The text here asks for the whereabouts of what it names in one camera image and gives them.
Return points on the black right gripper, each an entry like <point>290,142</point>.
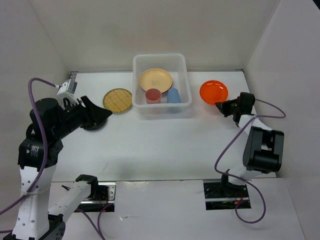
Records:
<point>223,106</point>

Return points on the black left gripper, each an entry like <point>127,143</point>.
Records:
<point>92,111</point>

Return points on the black round plate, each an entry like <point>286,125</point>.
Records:
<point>92,128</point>

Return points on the orange plastic plate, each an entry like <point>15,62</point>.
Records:
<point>213,91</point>

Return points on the round bamboo mat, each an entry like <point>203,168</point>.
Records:
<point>118,100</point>

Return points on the blue plastic cup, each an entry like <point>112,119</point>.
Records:
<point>173,96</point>

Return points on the pink plastic cup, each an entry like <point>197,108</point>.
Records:
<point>153,96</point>

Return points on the beige plastic plate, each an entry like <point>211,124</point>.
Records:
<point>156,78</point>

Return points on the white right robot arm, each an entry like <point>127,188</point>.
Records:
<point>263,151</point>

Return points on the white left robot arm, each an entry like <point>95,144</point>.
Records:
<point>38,158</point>

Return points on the translucent white plastic bin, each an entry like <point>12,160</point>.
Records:
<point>175,65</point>

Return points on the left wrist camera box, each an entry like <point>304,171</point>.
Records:
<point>67,90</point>

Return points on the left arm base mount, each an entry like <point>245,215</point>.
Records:
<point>104,198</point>

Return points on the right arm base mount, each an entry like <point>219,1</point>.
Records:
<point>216,199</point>

